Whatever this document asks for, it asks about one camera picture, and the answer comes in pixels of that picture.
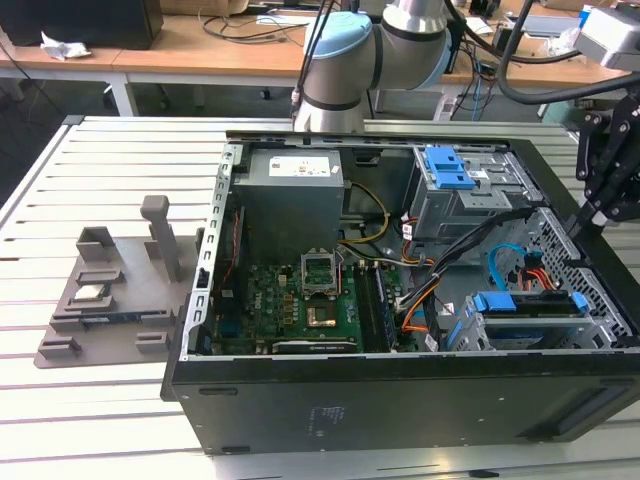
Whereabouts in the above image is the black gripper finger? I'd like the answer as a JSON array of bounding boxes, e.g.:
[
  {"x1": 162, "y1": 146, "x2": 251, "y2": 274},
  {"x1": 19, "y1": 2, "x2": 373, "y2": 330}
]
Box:
[
  {"x1": 569, "y1": 112, "x2": 634, "y2": 240},
  {"x1": 594, "y1": 164, "x2": 640, "y2": 226}
]

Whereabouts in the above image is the silver slotted disk bay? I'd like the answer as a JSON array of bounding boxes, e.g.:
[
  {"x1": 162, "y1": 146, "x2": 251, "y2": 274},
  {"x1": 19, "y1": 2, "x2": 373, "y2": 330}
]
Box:
[{"x1": 462, "y1": 294, "x2": 594, "y2": 351}]

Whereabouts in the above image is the blue disk carrier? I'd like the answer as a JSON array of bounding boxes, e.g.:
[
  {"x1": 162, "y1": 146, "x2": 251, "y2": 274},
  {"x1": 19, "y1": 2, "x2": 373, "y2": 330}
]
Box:
[{"x1": 423, "y1": 144, "x2": 477, "y2": 190}]

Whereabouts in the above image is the silver disk bay cage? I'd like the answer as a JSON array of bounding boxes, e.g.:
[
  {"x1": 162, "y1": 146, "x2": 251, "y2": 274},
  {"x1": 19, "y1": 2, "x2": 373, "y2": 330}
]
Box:
[{"x1": 409, "y1": 144, "x2": 544, "y2": 246}]

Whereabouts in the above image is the white power strip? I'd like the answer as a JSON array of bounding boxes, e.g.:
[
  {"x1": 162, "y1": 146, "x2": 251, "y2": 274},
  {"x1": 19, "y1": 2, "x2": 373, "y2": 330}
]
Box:
[{"x1": 433, "y1": 94, "x2": 460, "y2": 121}]

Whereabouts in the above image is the installed RAM stick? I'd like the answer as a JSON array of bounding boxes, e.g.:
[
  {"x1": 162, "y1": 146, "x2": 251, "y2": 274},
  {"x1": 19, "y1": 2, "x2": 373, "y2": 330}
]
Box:
[{"x1": 375, "y1": 264, "x2": 401, "y2": 349}]

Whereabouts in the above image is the black RAM slot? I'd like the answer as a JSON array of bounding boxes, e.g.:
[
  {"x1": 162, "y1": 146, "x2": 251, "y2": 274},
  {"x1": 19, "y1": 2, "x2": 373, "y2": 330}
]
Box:
[{"x1": 355, "y1": 264, "x2": 382, "y2": 351}]

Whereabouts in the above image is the metal socket cover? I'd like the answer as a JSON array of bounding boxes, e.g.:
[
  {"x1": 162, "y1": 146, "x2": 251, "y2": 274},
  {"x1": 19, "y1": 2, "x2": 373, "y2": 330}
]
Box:
[{"x1": 299, "y1": 251, "x2": 339, "y2": 301}]

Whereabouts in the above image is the CPU socket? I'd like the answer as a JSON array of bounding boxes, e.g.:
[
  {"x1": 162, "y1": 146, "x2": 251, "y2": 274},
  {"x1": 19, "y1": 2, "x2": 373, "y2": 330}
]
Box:
[{"x1": 303, "y1": 298, "x2": 341, "y2": 331}]

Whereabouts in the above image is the grey power supply box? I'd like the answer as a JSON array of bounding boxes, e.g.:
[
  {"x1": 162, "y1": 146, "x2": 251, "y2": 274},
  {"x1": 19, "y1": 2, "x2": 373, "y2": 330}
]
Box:
[{"x1": 232, "y1": 147, "x2": 346, "y2": 251}]

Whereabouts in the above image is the black graphics card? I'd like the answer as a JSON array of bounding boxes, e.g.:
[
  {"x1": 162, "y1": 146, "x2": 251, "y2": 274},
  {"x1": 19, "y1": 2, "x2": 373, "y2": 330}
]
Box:
[{"x1": 257, "y1": 337, "x2": 359, "y2": 356}]

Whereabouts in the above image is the black open PC case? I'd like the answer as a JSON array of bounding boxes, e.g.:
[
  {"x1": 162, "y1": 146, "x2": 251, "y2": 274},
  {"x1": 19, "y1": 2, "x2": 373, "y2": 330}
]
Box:
[{"x1": 159, "y1": 128, "x2": 640, "y2": 456}]

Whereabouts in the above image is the green motherboard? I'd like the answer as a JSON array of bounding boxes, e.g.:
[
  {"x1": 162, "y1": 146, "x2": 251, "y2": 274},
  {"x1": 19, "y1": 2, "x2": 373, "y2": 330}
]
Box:
[{"x1": 212, "y1": 259, "x2": 416, "y2": 356}]

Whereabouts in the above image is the wooden desk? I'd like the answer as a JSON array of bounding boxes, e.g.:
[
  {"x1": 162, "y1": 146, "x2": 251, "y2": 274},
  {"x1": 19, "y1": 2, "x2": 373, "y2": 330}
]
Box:
[{"x1": 0, "y1": 12, "x2": 640, "y2": 119}]

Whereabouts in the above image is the grey parts rack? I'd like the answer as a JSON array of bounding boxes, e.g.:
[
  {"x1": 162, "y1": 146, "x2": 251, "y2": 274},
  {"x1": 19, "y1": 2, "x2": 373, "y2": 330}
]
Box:
[{"x1": 32, "y1": 193, "x2": 206, "y2": 370}]

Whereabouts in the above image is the black computer box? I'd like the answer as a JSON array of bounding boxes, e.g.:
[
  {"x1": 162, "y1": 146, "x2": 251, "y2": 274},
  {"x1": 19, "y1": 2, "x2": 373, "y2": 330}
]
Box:
[{"x1": 0, "y1": 0, "x2": 164, "y2": 51}]

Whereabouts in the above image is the crumpled white paper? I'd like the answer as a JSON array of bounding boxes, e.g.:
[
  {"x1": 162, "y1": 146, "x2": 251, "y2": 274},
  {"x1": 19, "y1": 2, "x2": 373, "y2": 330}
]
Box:
[{"x1": 39, "y1": 30, "x2": 94, "y2": 62}]

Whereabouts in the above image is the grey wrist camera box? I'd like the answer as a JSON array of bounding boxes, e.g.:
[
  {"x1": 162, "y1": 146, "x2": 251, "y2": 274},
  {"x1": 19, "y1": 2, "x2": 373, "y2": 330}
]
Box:
[{"x1": 573, "y1": 4, "x2": 640, "y2": 72}]

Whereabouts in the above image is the red orange wire bundle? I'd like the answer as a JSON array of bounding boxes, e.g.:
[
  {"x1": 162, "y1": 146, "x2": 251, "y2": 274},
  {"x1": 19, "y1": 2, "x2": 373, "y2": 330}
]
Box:
[{"x1": 517, "y1": 252, "x2": 557, "y2": 294}]

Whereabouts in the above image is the thick black cable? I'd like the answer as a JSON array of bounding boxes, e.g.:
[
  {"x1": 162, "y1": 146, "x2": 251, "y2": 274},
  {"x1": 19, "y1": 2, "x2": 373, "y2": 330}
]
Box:
[{"x1": 494, "y1": 0, "x2": 640, "y2": 107}]

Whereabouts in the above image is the blue wire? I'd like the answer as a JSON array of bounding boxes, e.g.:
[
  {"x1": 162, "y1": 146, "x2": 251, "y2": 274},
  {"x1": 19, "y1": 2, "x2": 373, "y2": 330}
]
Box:
[{"x1": 487, "y1": 243, "x2": 526, "y2": 291}]

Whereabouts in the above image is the black wire bundle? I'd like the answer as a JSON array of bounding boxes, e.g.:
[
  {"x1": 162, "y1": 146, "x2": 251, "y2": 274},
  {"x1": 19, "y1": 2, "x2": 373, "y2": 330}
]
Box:
[{"x1": 393, "y1": 207, "x2": 535, "y2": 314}]

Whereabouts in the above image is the yellow wire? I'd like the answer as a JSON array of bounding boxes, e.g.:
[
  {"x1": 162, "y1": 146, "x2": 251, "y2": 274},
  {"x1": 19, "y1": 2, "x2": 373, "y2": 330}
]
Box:
[{"x1": 339, "y1": 182, "x2": 391, "y2": 246}]

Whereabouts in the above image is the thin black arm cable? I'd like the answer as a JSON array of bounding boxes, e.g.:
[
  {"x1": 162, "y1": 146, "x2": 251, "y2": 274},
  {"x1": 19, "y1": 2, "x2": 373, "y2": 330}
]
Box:
[{"x1": 291, "y1": 0, "x2": 337, "y2": 120}]

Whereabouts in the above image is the red black twisted wire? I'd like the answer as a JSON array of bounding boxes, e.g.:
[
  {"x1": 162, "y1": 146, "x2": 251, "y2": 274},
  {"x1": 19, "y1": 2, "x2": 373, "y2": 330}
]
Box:
[{"x1": 221, "y1": 212, "x2": 242, "y2": 296}]

